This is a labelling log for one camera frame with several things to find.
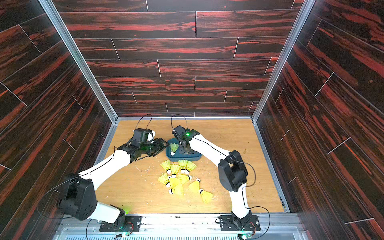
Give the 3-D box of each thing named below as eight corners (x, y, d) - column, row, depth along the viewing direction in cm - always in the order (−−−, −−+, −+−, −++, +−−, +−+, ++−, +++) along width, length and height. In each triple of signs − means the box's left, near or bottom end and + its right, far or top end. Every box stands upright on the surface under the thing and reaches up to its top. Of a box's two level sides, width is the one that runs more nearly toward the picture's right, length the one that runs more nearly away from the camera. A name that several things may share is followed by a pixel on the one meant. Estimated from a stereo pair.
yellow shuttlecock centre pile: (166, 180, 89) (166, 179, 87) (174, 174, 91) (173, 172, 90) (176, 191, 85) (175, 189, 83) (183, 183, 87) (183, 182, 86)
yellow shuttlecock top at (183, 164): (178, 173, 92) (177, 170, 88) (178, 163, 97) (178, 159, 93) (189, 173, 92) (189, 170, 88) (189, 163, 97) (189, 159, 93)
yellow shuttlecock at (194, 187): (194, 195, 84) (194, 194, 83) (187, 187, 87) (187, 186, 86) (204, 186, 88) (205, 184, 86) (197, 178, 91) (198, 177, 89)
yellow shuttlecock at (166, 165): (168, 174, 92) (167, 171, 88) (162, 166, 95) (160, 163, 92) (175, 169, 94) (174, 166, 91) (168, 161, 98) (167, 158, 94)
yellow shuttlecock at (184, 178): (177, 183, 87) (177, 181, 85) (178, 176, 90) (177, 174, 88) (192, 183, 87) (192, 181, 85) (192, 176, 90) (192, 174, 88)
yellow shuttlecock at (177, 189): (169, 194, 84) (168, 192, 82) (170, 186, 87) (169, 184, 85) (183, 194, 84) (183, 192, 82) (183, 186, 87) (183, 184, 85)
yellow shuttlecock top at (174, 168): (168, 176, 90) (167, 173, 87) (171, 166, 95) (170, 163, 92) (176, 178, 90) (175, 175, 87) (179, 168, 94) (178, 165, 91)
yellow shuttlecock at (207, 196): (195, 197, 84) (195, 195, 82) (200, 188, 87) (200, 187, 85) (208, 205, 81) (208, 203, 80) (212, 196, 85) (213, 194, 83)
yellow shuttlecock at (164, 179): (159, 181, 89) (157, 177, 86) (164, 174, 92) (163, 171, 88) (168, 188, 86) (167, 185, 83) (173, 181, 89) (173, 178, 85)
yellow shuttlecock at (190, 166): (187, 175, 92) (187, 171, 88) (181, 168, 95) (180, 165, 91) (195, 168, 95) (195, 165, 91) (189, 162, 98) (189, 158, 94)
